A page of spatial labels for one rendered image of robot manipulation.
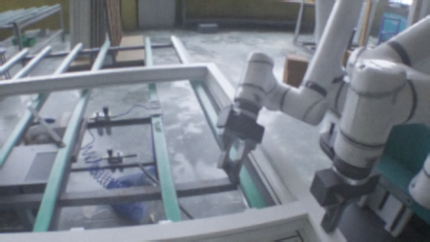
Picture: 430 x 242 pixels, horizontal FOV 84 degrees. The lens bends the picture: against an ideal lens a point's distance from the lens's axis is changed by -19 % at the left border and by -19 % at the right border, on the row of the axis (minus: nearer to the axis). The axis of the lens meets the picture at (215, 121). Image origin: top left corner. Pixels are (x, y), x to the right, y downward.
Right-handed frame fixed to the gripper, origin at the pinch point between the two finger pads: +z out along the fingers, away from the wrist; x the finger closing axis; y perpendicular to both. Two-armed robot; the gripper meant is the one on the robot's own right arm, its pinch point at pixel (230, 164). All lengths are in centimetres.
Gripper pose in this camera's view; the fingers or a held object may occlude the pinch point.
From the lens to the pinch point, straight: 77.6
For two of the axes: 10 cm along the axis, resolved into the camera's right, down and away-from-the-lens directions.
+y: 5.3, -0.9, -8.4
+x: 8.0, 4.0, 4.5
